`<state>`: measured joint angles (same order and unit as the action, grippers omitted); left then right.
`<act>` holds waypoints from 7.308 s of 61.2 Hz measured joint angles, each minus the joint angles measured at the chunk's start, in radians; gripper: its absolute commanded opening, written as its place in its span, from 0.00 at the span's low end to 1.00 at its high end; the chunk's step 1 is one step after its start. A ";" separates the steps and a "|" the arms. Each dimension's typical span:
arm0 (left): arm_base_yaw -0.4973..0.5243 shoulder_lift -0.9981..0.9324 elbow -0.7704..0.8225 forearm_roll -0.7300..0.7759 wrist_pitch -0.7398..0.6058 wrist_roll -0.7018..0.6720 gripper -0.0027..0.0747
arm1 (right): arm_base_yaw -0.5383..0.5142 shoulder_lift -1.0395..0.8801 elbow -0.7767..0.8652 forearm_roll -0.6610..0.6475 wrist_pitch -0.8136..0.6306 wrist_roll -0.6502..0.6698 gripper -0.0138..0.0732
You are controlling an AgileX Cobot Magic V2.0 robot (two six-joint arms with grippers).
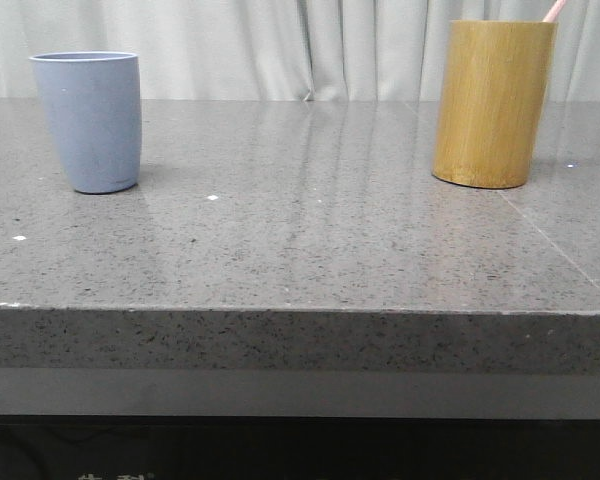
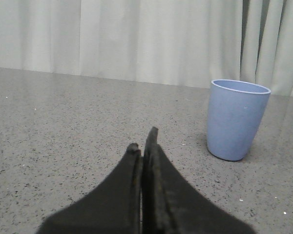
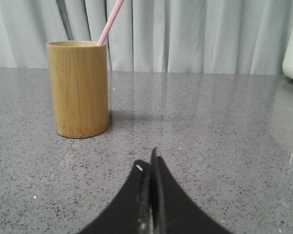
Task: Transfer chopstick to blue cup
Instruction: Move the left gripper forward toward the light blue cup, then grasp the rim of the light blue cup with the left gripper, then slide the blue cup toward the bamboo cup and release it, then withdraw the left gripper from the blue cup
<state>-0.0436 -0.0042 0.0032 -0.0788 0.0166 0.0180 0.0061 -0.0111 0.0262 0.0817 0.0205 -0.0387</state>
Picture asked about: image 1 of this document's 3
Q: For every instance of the blue plastic cup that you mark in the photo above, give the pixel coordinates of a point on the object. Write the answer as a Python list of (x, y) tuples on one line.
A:
[(92, 103)]

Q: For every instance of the white curtain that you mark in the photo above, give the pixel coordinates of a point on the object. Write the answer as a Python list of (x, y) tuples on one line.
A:
[(253, 50)]

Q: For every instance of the bamboo cylindrical holder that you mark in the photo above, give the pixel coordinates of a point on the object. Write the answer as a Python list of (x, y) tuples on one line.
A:
[(492, 97)]

